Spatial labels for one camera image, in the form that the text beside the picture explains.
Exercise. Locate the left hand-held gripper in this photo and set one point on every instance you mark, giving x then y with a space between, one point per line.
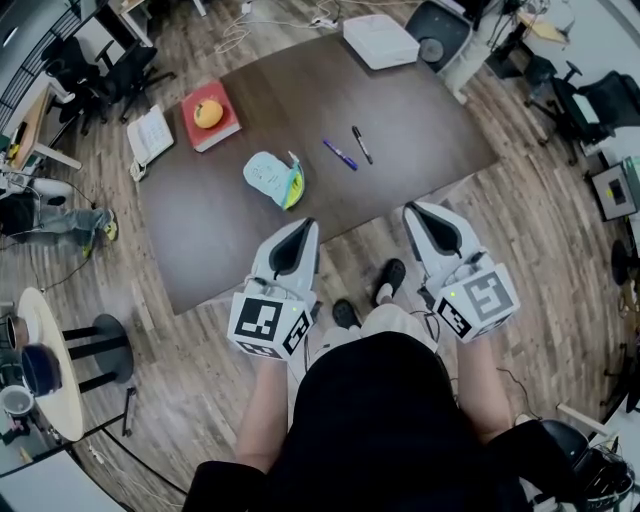
265 320

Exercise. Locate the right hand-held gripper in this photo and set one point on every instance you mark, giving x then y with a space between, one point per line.
480 300

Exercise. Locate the light blue pencil pouch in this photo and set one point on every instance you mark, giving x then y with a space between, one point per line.
270 177

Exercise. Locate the blue pen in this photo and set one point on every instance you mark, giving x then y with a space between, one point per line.
340 154

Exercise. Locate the black pen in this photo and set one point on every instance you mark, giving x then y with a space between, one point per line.
362 144

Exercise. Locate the person's right forearm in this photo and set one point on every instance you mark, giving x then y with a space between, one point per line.
482 385

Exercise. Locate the person's left forearm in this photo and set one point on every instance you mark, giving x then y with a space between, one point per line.
262 415

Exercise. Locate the person's right black shoe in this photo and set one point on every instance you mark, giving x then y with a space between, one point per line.
391 277

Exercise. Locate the person's black shoe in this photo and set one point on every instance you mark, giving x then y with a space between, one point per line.
345 314
391 277

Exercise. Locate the person's left black shoe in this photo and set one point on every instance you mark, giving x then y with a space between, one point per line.
345 314

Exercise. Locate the person's white trousers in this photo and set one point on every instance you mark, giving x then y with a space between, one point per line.
390 320

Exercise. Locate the red book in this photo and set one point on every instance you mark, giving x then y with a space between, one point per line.
215 131

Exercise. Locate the orange fruit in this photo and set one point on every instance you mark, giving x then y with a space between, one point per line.
208 113

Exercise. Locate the white desk telephone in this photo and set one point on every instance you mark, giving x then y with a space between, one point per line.
149 135

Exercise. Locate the black square box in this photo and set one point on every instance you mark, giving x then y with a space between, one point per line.
614 192

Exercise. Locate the black round stand base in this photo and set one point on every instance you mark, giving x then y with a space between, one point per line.
621 262

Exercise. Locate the white flat box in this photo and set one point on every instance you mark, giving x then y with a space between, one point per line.
380 40

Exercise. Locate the person's black shirt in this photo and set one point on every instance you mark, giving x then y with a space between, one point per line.
380 430

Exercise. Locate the black office chair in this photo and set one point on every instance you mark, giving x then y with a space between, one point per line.
600 105
100 75

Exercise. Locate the white power strip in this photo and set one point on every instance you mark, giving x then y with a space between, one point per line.
324 22

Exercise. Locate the round white side table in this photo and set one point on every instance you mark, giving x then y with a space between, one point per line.
50 370

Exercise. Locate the dark bowl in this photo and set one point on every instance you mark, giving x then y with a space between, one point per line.
41 367

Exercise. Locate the wooden desk with white legs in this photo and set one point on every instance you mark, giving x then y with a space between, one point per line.
35 125

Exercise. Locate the metal pot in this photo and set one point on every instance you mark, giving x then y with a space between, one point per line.
12 332

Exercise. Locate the white cup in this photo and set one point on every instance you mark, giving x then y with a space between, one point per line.
16 400

